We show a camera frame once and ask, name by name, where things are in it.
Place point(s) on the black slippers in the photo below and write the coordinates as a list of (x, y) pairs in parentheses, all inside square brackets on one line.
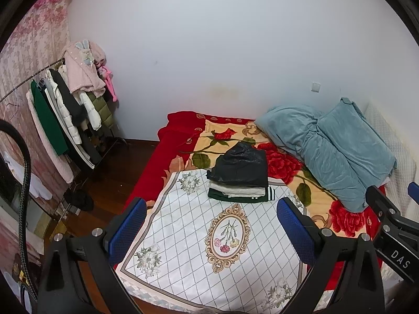
[(78, 200)]

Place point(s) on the white diamond-pattern sheet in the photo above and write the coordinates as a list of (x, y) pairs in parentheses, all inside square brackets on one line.
[(186, 235)]

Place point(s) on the olive puffer jacket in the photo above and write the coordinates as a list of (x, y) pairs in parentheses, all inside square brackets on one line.
[(103, 111)]

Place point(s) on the light grey garment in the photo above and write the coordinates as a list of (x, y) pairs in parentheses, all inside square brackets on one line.
[(235, 190)]

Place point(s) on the light pink knit coat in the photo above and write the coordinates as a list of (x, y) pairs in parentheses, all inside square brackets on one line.
[(52, 157)]

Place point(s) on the black jacket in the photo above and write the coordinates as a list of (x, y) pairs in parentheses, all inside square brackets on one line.
[(240, 165)]

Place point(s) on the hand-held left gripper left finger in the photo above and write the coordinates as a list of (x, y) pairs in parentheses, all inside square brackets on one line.
[(126, 232)]

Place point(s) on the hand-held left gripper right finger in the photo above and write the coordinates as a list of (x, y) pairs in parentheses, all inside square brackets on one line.
[(294, 232)]

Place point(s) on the white hanging garment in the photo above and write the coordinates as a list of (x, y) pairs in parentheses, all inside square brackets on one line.
[(36, 183)]

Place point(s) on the pink fleece jacket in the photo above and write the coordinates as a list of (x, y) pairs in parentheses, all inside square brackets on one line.
[(83, 68)]

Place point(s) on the white quilted headboard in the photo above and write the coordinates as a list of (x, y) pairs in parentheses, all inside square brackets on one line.
[(406, 157)]

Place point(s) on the red floral blanket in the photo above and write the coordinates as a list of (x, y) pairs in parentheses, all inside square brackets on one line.
[(183, 147)]

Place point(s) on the black coat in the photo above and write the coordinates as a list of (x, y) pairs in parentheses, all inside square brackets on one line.
[(70, 99)]

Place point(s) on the black garment with white stripes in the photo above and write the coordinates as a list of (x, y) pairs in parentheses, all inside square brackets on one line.
[(86, 153)]

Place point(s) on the pink plush toy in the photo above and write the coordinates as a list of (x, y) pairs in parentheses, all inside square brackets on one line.
[(109, 85)]

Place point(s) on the green coat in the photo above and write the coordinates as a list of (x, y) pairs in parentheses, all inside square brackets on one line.
[(47, 121)]

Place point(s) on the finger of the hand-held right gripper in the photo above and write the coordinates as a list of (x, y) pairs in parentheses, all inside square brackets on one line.
[(381, 202), (413, 192)]

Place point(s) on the metal clothes rack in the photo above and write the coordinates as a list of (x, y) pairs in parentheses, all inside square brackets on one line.
[(19, 86)]

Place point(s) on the pink floral curtain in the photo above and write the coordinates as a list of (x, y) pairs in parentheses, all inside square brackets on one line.
[(29, 52)]

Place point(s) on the green garment with white stripes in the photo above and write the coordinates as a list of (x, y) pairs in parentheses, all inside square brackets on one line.
[(248, 198)]

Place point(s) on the teal quilt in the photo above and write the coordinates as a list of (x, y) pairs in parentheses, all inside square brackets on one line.
[(327, 144)]

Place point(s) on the white puffer jacket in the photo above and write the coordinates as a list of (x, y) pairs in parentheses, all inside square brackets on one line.
[(64, 114)]

